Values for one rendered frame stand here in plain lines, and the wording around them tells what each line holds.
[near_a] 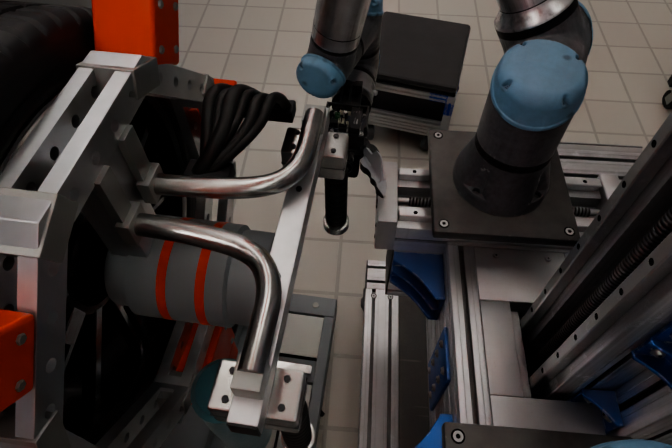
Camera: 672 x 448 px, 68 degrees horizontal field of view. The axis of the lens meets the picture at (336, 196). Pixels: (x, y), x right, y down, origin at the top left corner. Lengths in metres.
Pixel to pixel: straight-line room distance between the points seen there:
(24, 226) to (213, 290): 0.25
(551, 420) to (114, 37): 0.74
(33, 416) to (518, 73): 0.64
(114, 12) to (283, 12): 2.13
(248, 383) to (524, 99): 0.47
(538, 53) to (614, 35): 2.18
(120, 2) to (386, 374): 0.99
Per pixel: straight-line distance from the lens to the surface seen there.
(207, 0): 2.90
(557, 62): 0.73
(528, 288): 0.87
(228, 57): 2.47
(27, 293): 0.50
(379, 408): 1.27
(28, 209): 0.49
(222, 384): 0.54
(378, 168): 0.79
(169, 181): 0.60
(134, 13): 0.63
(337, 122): 0.80
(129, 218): 0.58
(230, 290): 0.64
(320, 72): 0.77
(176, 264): 0.65
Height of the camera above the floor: 1.46
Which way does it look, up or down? 53 degrees down
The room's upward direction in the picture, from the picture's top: straight up
